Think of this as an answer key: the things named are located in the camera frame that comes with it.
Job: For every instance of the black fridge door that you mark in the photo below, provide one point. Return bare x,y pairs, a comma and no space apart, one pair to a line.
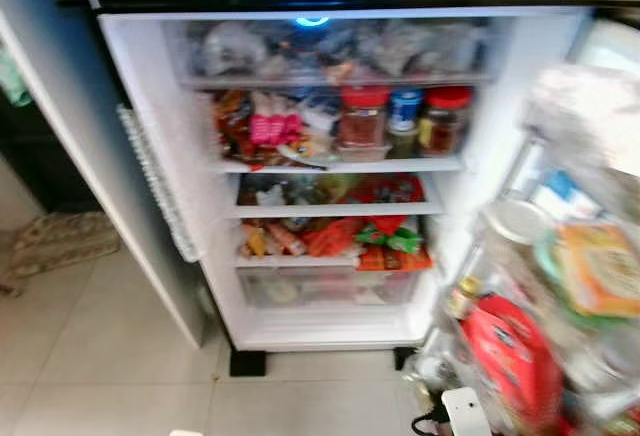
600,56

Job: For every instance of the black fridge foot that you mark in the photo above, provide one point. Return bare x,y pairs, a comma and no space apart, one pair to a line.
248,362
404,357

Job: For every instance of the white fridge shelf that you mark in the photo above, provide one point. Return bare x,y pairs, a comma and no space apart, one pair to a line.
340,165
300,260
335,210

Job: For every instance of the clear fridge drawer with bags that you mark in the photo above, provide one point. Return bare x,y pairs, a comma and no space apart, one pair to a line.
340,51

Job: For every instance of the blue fridge light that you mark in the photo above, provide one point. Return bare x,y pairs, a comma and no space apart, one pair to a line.
312,21

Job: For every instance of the black and white fridge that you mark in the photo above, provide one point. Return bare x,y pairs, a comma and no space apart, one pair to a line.
150,86

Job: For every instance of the orange yellow food packet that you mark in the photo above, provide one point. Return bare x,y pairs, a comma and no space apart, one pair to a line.
600,268

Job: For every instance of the white crumpled plastic bag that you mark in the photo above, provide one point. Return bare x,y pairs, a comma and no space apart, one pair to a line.
585,111

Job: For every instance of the white-lid glass jar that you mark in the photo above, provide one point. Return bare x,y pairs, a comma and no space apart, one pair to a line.
517,221

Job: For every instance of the red bottle with gold cap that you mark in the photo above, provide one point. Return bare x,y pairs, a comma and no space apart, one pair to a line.
515,361

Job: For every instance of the red-lid jar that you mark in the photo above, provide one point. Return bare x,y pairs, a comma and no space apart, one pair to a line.
363,121
445,121

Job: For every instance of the blue-lid jar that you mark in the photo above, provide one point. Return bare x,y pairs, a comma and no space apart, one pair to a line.
405,116

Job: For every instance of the green and red snack packet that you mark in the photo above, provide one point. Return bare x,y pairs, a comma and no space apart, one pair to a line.
392,236

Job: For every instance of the orange snack packet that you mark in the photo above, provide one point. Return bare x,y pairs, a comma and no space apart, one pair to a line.
330,238

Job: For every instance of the clear crisper drawer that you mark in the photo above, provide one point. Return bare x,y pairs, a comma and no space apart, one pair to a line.
330,288

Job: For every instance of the pink snack packet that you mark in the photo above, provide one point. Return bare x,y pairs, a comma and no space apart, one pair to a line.
275,126

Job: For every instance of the dark cabinet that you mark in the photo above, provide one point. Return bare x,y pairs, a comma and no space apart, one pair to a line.
40,161

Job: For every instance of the pale green plastic bag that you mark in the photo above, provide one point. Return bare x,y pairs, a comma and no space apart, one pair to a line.
12,78

